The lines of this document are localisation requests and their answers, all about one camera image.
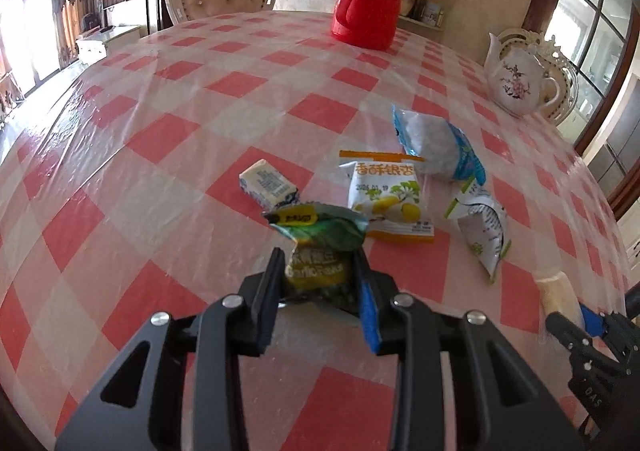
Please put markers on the white floral teapot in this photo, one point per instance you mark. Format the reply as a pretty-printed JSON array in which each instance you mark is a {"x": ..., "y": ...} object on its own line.
[{"x": 517, "y": 81}]

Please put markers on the dark green snack packet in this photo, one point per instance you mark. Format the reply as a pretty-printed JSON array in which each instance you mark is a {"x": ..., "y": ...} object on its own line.
[{"x": 320, "y": 231}]

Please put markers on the green white snack packet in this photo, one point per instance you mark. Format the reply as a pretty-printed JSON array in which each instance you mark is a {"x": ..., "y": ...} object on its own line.
[{"x": 482, "y": 226}]

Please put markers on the blue white snack packet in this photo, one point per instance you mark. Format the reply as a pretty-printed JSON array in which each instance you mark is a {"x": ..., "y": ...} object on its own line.
[{"x": 435, "y": 141}]

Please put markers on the brown patterned curtain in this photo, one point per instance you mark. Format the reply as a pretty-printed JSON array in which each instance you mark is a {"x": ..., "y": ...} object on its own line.
[{"x": 75, "y": 6}]

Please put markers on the white yellow snack packet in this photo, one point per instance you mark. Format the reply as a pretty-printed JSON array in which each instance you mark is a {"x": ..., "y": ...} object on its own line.
[{"x": 382, "y": 191}]

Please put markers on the glass pane door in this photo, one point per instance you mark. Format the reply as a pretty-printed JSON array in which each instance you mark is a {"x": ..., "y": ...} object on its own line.
[{"x": 590, "y": 11}]

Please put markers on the dark round object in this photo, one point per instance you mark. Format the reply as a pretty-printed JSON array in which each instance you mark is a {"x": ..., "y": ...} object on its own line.
[{"x": 92, "y": 22}]

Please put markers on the dark bottle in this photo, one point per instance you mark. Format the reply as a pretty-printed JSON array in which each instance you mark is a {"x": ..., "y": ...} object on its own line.
[{"x": 421, "y": 6}]

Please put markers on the white television cabinet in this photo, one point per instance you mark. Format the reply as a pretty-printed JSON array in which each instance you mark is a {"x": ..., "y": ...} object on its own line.
[{"x": 107, "y": 41}]

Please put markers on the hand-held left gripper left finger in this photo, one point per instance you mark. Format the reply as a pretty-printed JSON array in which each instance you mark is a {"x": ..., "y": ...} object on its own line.
[{"x": 267, "y": 301}]

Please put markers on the small white snack packet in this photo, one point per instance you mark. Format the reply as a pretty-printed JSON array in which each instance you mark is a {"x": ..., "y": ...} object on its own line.
[{"x": 267, "y": 181}]

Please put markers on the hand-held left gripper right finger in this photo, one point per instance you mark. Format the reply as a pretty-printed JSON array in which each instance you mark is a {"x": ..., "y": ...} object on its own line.
[{"x": 370, "y": 316}]

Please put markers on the cream bar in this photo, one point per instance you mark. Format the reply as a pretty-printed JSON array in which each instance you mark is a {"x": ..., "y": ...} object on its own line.
[{"x": 557, "y": 293}]

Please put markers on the red checkered tablecloth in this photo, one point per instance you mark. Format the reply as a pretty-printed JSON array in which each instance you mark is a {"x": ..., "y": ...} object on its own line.
[{"x": 150, "y": 131}]

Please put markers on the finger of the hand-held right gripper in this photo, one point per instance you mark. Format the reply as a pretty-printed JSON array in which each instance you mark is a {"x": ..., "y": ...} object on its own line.
[
  {"x": 595, "y": 322},
  {"x": 570, "y": 338}
]

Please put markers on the small printed box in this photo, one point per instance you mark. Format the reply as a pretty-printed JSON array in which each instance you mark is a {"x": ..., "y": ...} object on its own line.
[{"x": 433, "y": 15}]

